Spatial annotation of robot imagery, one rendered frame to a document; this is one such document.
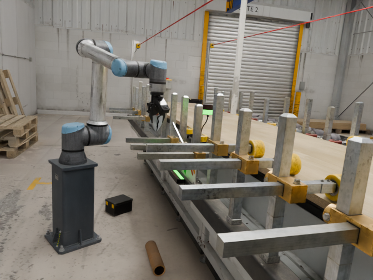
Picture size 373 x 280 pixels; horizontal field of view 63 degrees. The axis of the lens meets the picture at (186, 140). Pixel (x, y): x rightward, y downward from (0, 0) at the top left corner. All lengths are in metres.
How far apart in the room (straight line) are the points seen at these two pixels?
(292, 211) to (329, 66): 10.70
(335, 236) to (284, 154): 0.31
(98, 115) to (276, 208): 1.60
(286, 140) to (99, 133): 1.61
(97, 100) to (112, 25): 7.38
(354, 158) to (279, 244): 0.24
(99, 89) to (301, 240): 1.84
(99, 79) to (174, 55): 7.47
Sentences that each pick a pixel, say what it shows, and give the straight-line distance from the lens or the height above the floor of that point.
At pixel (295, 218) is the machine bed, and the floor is 0.75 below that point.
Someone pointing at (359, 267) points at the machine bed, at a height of 0.74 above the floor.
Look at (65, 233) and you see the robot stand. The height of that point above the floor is 0.13.
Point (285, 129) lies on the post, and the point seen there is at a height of 1.11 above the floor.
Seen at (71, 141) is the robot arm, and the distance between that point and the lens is 2.21.
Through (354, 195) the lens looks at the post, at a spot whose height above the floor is 1.01.
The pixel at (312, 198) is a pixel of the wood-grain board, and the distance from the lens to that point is 1.06.
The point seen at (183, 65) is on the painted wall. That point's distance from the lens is 9.65.
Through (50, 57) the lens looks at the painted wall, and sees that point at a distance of 9.63.
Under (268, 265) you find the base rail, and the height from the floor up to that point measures 0.70.
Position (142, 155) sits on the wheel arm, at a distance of 1.49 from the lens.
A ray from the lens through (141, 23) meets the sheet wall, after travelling 9.61.
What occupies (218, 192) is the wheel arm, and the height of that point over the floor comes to 0.95.
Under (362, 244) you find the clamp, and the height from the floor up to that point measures 0.94.
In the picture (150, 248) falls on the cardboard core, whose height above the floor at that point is 0.08.
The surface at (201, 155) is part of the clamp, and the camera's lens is 1.53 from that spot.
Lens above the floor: 1.22
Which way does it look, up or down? 11 degrees down
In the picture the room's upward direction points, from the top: 4 degrees clockwise
